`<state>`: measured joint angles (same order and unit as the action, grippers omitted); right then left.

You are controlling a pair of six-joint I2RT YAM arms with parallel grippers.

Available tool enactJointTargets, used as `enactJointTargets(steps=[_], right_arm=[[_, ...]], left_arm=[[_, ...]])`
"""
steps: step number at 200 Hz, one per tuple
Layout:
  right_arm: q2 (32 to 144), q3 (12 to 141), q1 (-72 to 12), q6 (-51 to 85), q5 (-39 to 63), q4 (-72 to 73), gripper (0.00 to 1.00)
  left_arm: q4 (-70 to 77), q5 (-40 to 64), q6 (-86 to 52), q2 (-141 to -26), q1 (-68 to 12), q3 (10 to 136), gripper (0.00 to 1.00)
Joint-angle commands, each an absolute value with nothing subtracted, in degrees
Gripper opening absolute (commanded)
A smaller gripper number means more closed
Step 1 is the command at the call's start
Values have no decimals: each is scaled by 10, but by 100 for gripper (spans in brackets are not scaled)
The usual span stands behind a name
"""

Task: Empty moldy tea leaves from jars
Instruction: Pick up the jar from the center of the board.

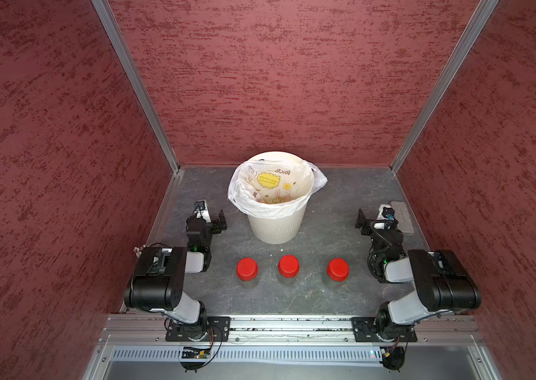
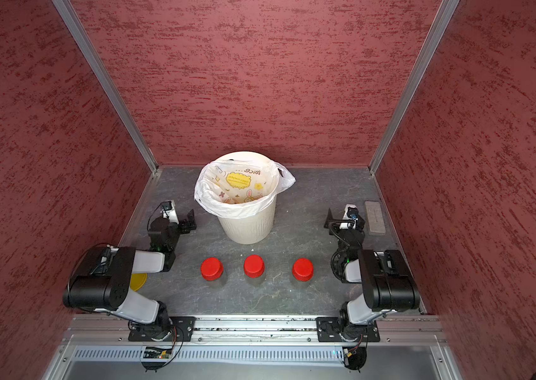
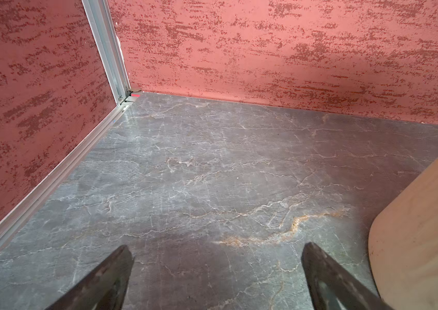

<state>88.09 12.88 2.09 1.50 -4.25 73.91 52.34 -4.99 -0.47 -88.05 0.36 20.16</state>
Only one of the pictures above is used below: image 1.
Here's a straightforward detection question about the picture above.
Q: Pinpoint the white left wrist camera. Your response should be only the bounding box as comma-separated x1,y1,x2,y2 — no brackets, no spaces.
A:
193,200,212,223

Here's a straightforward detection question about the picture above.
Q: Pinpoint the white printed bin liner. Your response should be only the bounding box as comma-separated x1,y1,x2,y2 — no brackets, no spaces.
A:
228,158,327,219

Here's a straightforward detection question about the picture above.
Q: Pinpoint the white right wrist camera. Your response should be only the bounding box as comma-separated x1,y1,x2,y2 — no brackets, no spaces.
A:
377,204,397,222

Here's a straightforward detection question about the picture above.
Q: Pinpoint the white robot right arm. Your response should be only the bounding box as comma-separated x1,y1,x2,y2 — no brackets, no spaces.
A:
355,206,482,342

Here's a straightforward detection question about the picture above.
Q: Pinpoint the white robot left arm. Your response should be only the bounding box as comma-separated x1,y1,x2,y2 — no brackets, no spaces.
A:
124,202,227,341

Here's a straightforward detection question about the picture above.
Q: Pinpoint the grey rectangular pad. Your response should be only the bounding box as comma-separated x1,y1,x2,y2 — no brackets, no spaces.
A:
390,201,414,234

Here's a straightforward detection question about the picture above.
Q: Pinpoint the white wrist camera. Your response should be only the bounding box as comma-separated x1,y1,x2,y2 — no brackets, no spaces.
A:
193,200,212,223
377,204,397,222

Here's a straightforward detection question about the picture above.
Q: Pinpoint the cream plastic trash bin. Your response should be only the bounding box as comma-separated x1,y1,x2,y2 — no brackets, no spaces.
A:
247,152,308,245

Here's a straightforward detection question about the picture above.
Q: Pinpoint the red lid jar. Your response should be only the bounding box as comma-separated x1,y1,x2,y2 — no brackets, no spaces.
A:
277,255,300,286
324,257,350,288
236,257,259,288

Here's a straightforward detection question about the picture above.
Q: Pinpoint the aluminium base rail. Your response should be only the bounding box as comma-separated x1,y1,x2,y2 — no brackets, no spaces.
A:
98,313,486,347

